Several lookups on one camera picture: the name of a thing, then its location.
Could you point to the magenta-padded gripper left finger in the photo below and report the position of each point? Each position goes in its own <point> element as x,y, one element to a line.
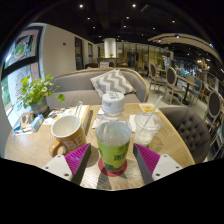
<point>76,160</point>

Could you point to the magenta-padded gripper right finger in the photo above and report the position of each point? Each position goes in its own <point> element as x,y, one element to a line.
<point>148,160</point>

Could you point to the clear green-labelled drink bottle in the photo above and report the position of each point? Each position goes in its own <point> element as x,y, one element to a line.
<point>113,146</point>

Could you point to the brown lettered ceramic mug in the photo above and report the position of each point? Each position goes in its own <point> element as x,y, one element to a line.
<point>71,140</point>

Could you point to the white paper napkin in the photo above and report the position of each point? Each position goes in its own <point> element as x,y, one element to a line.
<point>132,123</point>

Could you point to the white orange-printed carton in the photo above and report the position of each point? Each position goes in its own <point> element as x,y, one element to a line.
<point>86,116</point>

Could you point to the dark grey tufted armchair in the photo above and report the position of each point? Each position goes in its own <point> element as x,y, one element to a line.
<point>186,130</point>

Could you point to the white printed pamphlet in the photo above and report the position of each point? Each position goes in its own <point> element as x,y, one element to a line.
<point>68,111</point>

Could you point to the yellow square table sign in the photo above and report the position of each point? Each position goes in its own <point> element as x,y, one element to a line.
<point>148,107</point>

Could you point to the small white blue-edged box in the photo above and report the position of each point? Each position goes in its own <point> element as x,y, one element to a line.
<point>100,112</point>

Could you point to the pale blue carton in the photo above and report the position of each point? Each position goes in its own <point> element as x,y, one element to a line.
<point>37,122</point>

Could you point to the white ointment tube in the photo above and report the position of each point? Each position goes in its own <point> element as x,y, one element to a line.
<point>24,131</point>

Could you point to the grey wood-framed sofa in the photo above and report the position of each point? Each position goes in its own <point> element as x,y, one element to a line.
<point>73,83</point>

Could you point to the green potted plant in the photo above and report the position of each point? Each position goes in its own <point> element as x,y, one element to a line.
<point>35,91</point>

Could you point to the group of dining chairs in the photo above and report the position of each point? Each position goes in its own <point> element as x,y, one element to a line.
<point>171,80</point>

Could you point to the grey white chevron cushion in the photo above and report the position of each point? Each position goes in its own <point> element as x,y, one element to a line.
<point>113,83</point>

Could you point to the window with festive stickers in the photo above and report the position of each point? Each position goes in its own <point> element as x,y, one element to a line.
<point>20,56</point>

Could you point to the group of ceiling spotlights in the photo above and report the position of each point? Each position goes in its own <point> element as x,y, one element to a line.
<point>81,5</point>

